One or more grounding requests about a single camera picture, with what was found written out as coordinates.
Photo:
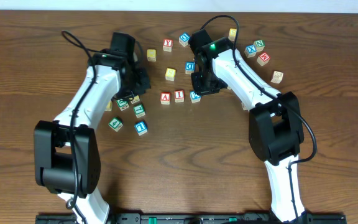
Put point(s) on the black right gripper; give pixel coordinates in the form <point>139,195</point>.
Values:
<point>201,89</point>

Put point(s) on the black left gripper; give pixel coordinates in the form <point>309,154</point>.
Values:
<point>145,83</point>

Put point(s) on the blue 2 block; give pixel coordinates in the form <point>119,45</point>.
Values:
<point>194,97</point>

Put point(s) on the red I block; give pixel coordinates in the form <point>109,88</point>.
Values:
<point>179,96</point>

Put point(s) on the red A block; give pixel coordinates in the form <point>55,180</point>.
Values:
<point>165,98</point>

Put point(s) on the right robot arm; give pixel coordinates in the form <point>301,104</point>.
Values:
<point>275,134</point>

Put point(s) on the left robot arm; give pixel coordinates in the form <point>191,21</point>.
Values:
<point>66,155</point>

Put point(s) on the yellow K block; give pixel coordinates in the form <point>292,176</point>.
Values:
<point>135,99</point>

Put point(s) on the blue D block middle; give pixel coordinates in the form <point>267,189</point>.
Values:
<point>189,67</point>

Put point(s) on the blue d block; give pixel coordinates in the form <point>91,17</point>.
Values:
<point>189,67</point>
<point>183,39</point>

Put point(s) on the green J block left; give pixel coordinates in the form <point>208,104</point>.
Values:
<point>122,104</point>

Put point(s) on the green L block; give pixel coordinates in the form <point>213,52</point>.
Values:
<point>139,110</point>

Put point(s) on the yellow O block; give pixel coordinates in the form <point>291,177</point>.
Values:
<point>151,55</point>

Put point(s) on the yellow S block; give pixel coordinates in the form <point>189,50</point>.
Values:
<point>170,74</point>

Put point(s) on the yellow C block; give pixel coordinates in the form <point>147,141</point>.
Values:
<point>109,106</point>

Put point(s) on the blue T block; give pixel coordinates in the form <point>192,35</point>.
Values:
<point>141,128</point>

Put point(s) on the red Y block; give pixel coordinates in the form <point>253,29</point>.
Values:
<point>167,45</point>

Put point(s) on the green 4 block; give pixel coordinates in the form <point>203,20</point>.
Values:
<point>115,124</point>

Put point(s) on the blue D block top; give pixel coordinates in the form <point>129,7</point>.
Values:
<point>183,39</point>

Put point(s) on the blue 5 block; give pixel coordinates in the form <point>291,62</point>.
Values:
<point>244,107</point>

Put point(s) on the blue X block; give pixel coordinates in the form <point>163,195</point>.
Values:
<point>250,51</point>

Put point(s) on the yellow block top right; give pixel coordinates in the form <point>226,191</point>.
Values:
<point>232,34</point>

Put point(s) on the red M block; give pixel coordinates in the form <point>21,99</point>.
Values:
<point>263,59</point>

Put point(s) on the green N block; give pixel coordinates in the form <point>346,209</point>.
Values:
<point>259,45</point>

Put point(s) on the white picture block right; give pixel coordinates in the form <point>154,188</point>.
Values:
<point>277,77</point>

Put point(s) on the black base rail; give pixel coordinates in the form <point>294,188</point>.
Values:
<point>135,218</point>

